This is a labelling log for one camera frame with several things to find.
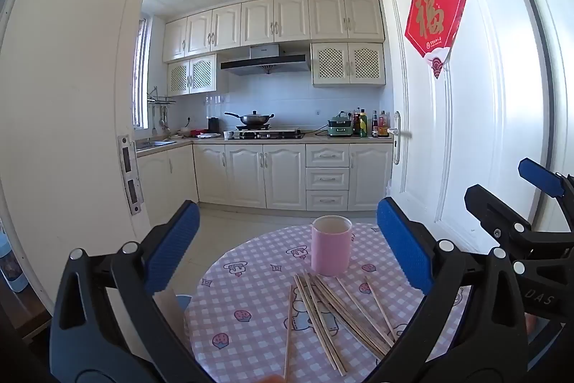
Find pile of wooden chopsticks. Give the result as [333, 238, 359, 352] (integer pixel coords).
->
[283, 271, 397, 380]

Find cream base cabinets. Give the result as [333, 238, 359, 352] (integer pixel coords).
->
[136, 141, 394, 213]

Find pink checked tablecloth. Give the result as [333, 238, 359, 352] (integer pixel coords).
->
[184, 223, 471, 383]

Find gas stove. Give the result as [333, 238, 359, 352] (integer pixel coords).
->
[224, 127, 305, 140]

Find range hood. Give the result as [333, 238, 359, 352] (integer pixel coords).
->
[220, 44, 311, 76]

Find group of condiment bottles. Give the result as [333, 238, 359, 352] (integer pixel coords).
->
[352, 107, 391, 138]

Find white door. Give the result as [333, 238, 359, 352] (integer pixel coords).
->
[370, 0, 561, 258]

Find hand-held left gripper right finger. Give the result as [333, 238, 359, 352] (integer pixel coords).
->
[363, 197, 532, 383]

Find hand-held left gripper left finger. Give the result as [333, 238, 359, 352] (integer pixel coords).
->
[49, 200, 216, 383]

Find row of cream wall cabinets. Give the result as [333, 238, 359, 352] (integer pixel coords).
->
[162, 0, 386, 63]

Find wok with lid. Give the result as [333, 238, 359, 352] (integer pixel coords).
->
[224, 110, 275, 129]

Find green electric cooker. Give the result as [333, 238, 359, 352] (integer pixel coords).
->
[326, 111, 355, 138]

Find blue water bottle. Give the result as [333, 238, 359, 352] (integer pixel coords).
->
[0, 226, 25, 291]

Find kitchen window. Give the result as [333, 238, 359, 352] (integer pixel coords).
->
[132, 19, 149, 130]

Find wall utensil rack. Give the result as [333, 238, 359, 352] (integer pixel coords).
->
[147, 87, 177, 132]

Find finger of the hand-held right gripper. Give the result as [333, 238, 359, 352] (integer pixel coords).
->
[519, 158, 574, 231]
[464, 185, 535, 251]

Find steel sink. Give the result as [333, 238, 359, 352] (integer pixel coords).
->
[136, 139, 178, 150]

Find metal door strike plate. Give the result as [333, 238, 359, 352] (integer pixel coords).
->
[117, 135, 144, 215]

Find cream lattice door cabinet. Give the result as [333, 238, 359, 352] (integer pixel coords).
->
[311, 42, 386, 87]
[167, 54, 217, 97]

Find red paper door decoration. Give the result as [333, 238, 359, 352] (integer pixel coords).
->
[404, 0, 469, 79]

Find pink cup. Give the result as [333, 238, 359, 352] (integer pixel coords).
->
[311, 215, 353, 277]

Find silver door handle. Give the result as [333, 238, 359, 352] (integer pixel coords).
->
[388, 111, 413, 166]

